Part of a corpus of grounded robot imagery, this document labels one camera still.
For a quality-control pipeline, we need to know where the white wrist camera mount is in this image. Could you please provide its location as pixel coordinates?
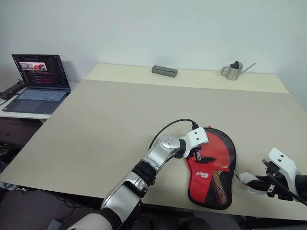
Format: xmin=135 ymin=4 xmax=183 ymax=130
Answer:
xmin=180 ymin=127 xmax=209 ymax=159
xmin=262 ymin=148 xmax=302 ymax=192

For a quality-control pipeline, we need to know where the steel watering can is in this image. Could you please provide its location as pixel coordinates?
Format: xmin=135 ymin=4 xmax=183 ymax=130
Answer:
xmin=220 ymin=61 xmax=257 ymax=81

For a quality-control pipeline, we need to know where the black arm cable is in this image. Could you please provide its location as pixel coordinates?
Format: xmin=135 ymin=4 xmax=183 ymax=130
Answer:
xmin=147 ymin=119 xmax=199 ymax=154
xmin=266 ymin=172 xmax=307 ymax=207

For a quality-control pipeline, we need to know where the red black paddle case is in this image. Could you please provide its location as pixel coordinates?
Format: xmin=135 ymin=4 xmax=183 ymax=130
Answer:
xmin=186 ymin=126 xmax=237 ymax=211

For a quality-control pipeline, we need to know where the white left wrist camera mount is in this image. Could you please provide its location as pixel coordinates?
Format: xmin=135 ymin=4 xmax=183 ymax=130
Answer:
xmin=180 ymin=127 xmax=209 ymax=159

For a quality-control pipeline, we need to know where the grey open laptop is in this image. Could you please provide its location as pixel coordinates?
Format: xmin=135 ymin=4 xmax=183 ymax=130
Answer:
xmin=2 ymin=54 xmax=71 ymax=115

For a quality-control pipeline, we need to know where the white fluffy pompom charm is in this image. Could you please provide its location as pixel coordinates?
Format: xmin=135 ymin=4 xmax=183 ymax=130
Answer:
xmin=236 ymin=172 xmax=268 ymax=195

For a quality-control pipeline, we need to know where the grey rectangular block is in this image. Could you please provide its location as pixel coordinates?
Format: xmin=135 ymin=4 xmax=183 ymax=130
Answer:
xmin=151 ymin=64 xmax=178 ymax=79

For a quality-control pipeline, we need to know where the black power strip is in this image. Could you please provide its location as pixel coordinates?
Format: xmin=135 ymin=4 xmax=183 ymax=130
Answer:
xmin=0 ymin=80 xmax=26 ymax=101

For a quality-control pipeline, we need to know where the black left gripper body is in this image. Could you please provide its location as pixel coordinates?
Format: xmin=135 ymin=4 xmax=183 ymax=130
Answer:
xmin=190 ymin=143 xmax=208 ymax=164

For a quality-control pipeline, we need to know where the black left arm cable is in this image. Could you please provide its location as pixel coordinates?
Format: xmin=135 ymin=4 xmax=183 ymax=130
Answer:
xmin=147 ymin=119 xmax=199 ymax=154

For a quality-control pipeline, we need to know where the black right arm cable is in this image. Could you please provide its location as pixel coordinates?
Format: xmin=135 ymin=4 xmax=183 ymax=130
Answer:
xmin=266 ymin=172 xmax=307 ymax=207

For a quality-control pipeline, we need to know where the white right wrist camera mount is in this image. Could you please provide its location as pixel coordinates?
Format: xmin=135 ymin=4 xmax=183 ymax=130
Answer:
xmin=262 ymin=148 xmax=302 ymax=192

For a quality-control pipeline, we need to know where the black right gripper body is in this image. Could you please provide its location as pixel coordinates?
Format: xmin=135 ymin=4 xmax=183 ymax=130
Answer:
xmin=263 ymin=160 xmax=296 ymax=201

